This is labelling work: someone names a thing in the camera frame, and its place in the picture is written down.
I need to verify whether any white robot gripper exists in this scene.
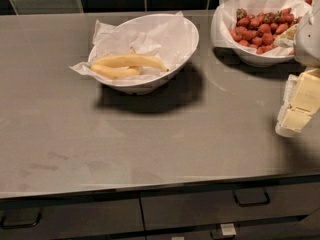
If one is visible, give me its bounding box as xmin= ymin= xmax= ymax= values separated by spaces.
xmin=274 ymin=0 xmax=320 ymax=137

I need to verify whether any white bowl with strawberries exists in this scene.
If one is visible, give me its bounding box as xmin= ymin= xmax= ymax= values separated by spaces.
xmin=210 ymin=5 xmax=294 ymax=67

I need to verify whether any upper yellow banana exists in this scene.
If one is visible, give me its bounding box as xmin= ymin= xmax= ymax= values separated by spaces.
xmin=95 ymin=54 xmax=168 ymax=72

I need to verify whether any right dark drawer front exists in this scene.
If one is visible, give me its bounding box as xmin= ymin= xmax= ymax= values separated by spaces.
xmin=141 ymin=183 xmax=320 ymax=230

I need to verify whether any white bowl with bananas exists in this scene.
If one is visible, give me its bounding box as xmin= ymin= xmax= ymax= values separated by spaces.
xmin=88 ymin=12 xmax=199 ymax=95

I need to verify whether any white paper liner bowl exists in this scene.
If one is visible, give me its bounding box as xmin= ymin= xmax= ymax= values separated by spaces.
xmin=72 ymin=12 xmax=199 ymax=93
xmin=219 ymin=0 xmax=311 ymax=18

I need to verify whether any white paper liner left bowl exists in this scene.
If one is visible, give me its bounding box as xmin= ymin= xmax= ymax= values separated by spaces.
xmin=72 ymin=12 xmax=199 ymax=93

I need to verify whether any left black drawer handle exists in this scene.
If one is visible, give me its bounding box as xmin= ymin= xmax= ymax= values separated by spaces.
xmin=0 ymin=208 xmax=42 ymax=230

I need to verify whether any white label on drawer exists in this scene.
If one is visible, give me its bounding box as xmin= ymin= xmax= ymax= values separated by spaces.
xmin=220 ymin=223 xmax=237 ymax=237

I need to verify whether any left dark drawer front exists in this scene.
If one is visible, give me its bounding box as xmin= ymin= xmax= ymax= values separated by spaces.
xmin=0 ymin=199 xmax=143 ymax=240

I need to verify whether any yellow banana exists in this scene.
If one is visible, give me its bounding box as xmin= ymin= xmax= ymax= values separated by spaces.
xmin=95 ymin=54 xmax=168 ymax=72
xmin=91 ymin=64 xmax=142 ymax=80

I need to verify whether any black drawer handle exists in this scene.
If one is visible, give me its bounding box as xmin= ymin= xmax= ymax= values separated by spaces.
xmin=0 ymin=208 xmax=42 ymax=230
xmin=232 ymin=188 xmax=270 ymax=207

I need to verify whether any white paper liner right bowl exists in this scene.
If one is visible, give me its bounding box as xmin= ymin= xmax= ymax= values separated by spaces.
xmin=219 ymin=0 xmax=311 ymax=18

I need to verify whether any right black drawer handle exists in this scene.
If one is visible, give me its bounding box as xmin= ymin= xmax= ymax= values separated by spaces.
xmin=232 ymin=188 xmax=270 ymax=207

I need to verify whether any lower yellow banana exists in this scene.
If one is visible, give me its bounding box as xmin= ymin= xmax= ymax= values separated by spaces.
xmin=91 ymin=64 xmax=142 ymax=80

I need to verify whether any pile of red strawberries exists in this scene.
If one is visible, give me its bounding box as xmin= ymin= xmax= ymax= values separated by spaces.
xmin=229 ymin=8 xmax=301 ymax=55

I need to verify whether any dark drawer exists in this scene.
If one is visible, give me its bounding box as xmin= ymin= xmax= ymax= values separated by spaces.
xmin=141 ymin=183 xmax=320 ymax=230
xmin=0 ymin=199 xmax=143 ymax=240

